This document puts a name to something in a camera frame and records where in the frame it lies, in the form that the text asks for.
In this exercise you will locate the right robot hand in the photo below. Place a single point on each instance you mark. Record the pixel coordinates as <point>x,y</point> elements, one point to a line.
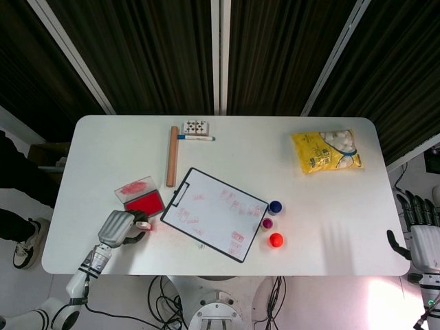
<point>426,244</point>

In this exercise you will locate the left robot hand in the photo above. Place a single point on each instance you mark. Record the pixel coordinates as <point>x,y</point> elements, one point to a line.
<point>115,228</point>

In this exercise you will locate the white stamp with red base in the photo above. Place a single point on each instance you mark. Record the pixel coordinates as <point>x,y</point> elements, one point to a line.
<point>143,225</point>

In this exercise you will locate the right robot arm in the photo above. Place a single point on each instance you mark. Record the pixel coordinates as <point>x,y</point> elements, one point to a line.
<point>431,288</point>

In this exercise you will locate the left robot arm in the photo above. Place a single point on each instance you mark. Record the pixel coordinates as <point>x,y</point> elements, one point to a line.
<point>77,288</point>

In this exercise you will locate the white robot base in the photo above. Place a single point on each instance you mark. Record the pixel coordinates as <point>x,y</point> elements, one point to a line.
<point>214,306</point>

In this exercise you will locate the blue round stamp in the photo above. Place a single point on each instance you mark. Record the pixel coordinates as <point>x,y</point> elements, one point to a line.
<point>275,207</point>

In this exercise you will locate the red ink pad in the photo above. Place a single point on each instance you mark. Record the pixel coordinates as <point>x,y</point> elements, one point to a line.
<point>144,203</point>

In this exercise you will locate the black electronic device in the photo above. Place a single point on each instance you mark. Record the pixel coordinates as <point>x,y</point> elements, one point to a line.
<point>433,161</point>

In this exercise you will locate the black and white sneaker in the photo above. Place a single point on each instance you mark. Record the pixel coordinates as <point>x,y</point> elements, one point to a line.
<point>29,247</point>

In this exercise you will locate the wooden rolling pin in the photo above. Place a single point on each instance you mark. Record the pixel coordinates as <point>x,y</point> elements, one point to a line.
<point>172,158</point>

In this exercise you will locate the white stamped paper sheet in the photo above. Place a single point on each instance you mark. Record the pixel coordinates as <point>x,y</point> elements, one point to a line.
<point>213,213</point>

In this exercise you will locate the brown cardboard box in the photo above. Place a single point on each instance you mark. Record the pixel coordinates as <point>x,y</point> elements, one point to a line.
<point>48,153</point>

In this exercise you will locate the person in black clothes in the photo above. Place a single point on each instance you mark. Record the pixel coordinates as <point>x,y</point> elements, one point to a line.
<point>17,172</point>

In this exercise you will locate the blue whiteboard marker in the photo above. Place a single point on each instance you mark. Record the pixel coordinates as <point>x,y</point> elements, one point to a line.
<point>196,138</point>

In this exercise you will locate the yellow cotton ball bag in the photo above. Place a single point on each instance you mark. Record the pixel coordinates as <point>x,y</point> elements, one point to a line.
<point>319,154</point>

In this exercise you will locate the orange plastic cup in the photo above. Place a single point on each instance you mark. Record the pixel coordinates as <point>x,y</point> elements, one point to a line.
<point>276,240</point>

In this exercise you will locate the pink plastic cup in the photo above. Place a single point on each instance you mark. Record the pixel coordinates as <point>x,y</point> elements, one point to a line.
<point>268,224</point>

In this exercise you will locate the dark curtain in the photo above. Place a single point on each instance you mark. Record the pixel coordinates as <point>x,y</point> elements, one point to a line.
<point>154,51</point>

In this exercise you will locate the white slanted frame post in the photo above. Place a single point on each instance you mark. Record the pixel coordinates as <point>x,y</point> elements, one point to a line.
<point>337,55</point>
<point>72,55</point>

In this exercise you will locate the white upright frame post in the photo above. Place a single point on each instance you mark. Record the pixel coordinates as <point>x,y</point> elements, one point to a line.
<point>219,55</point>

